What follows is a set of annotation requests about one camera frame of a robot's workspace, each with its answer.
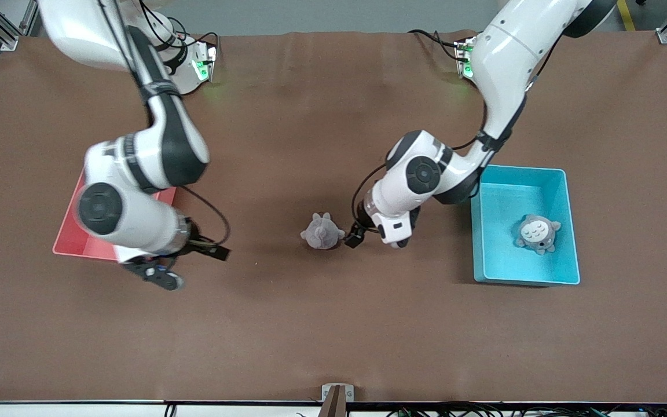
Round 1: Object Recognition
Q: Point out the grey Totoro plush toy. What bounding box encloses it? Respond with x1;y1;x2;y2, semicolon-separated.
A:
514;214;562;255
300;212;346;250

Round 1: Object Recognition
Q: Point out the right arm base connector plate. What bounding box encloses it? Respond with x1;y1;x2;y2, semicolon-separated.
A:
192;43;218;82

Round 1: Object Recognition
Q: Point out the left arm base connector plate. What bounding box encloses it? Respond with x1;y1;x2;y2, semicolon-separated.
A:
454;38;479;79

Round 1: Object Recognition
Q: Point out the pink plastic box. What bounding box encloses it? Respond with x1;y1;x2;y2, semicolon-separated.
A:
53;171;179;262

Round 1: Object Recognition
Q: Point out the blue plastic box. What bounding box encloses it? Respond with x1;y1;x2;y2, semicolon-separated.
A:
470;164;581;287

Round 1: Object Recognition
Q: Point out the brown table mat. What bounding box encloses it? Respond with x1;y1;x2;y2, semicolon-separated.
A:
0;29;667;403

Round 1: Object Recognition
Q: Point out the right arm black gripper cable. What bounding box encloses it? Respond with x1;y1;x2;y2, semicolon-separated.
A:
99;0;232;248

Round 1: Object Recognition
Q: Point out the arm black gripper cable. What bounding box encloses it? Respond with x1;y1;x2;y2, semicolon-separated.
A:
99;0;232;248
351;103;489;229

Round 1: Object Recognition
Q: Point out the left arm black gripper cable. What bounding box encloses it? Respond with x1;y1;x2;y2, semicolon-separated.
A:
351;103;489;229

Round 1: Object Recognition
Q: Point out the metal camera bracket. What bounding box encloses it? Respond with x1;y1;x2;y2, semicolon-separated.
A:
321;383;355;417

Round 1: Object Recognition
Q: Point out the left arm base black cable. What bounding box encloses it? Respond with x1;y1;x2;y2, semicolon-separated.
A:
408;29;461;61

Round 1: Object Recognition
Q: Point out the arm base black cable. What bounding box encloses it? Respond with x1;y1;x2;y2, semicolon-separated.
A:
408;29;461;61
177;28;221;58

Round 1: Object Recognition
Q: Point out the right arm base black cable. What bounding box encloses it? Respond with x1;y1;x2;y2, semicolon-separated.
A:
177;28;221;58

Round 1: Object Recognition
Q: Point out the tangled black cable bundle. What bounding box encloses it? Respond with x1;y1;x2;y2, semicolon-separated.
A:
384;403;667;417

